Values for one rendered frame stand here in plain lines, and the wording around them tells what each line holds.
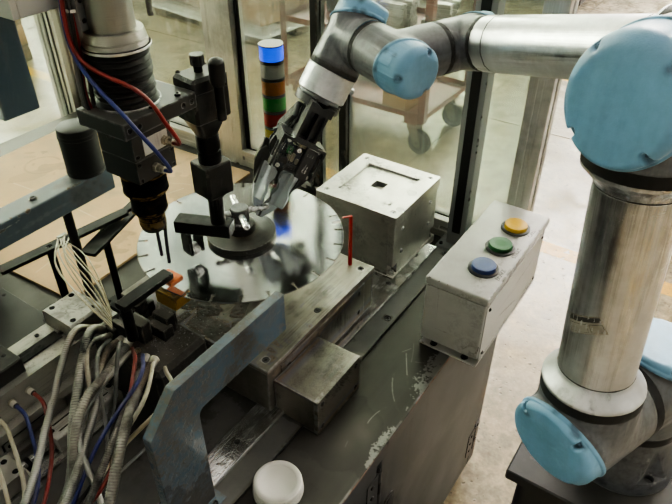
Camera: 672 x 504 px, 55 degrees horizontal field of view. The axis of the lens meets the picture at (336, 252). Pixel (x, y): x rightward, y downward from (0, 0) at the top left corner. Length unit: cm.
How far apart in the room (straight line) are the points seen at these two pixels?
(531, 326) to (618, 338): 164
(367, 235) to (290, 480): 50
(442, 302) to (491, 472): 93
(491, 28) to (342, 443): 62
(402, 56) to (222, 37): 76
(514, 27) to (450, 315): 46
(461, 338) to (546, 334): 126
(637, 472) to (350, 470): 39
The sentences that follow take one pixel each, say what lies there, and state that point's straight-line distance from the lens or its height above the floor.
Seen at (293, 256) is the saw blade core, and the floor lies 95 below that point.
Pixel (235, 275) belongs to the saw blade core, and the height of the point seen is 95.
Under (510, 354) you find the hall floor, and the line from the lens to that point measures 224.
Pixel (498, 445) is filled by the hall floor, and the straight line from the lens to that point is 199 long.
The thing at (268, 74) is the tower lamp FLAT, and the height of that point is 111.
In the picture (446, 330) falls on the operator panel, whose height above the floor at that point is 80.
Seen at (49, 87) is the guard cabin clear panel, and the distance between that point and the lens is 208.
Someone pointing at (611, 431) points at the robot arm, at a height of 96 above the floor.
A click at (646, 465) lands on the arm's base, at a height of 80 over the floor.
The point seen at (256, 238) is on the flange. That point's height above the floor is 96.
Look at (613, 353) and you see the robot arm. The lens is 74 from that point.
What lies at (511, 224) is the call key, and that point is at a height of 91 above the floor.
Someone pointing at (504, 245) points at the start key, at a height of 91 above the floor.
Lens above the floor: 155
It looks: 37 degrees down
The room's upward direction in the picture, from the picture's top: straight up
